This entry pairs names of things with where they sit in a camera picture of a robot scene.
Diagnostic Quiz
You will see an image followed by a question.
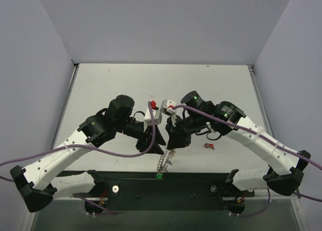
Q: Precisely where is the large metal keyring with keys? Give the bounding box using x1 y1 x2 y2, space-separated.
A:
156 149 176 179

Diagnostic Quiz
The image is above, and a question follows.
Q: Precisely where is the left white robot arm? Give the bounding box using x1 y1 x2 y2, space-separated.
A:
10 95 166 213

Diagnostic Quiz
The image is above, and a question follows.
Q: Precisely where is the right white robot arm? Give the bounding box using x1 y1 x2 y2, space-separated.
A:
161 91 310 196

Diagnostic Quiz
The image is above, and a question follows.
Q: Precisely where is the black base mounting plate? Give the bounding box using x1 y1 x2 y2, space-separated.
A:
55 170 256 213

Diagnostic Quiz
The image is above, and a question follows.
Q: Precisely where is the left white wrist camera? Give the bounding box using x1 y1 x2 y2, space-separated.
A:
143 100 162 128

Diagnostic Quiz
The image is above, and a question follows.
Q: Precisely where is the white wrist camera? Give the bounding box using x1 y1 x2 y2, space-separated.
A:
143 100 162 128
160 100 177 116

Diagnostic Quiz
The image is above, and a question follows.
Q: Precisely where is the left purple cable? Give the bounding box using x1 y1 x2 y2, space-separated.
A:
0 101 158 215

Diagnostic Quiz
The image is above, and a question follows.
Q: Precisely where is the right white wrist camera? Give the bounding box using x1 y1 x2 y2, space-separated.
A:
160 100 177 116

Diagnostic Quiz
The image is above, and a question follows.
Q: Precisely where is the aluminium frame rail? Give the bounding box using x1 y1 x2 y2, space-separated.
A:
25 64 302 226

